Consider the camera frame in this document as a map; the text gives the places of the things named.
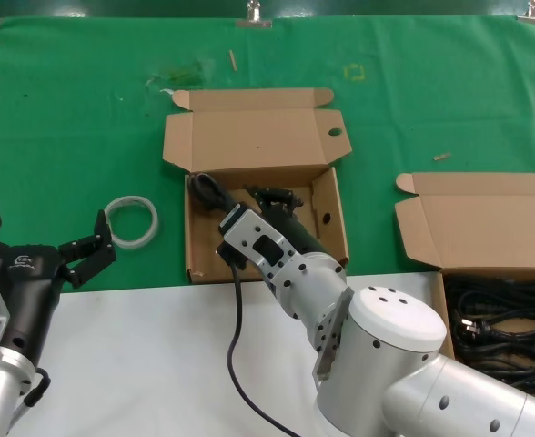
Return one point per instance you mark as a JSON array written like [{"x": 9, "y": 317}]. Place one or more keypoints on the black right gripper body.
[{"x": 295, "y": 232}]

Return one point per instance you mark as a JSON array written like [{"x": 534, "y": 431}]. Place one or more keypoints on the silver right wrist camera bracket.
[{"x": 254, "y": 236}]

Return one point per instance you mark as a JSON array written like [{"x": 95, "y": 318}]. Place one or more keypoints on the clear plastic bag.
[{"x": 181, "y": 75}]

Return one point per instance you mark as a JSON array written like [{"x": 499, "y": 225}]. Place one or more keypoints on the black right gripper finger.
[
  {"x": 285, "y": 198},
  {"x": 257, "y": 193}
]

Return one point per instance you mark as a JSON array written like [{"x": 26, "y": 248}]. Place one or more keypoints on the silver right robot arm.
[{"x": 386, "y": 341}]

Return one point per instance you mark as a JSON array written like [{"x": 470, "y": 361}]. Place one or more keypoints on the small wood scrap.
[{"x": 441, "y": 157}]

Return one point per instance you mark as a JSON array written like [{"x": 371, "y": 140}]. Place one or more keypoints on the green table cloth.
[{"x": 67, "y": 114}]

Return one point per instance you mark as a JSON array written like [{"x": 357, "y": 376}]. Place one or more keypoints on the open cardboard box with hole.
[{"x": 258, "y": 136}]

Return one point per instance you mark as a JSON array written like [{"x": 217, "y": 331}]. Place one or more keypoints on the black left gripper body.
[{"x": 31, "y": 291}]

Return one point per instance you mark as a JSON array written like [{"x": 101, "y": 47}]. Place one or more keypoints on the silver binder clip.
[
  {"x": 254, "y": 23},
  {"x": 533, "y": 17}
]

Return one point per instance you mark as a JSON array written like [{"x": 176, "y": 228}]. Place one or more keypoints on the small wooden stick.
[{"x": 233, "y": 60}]

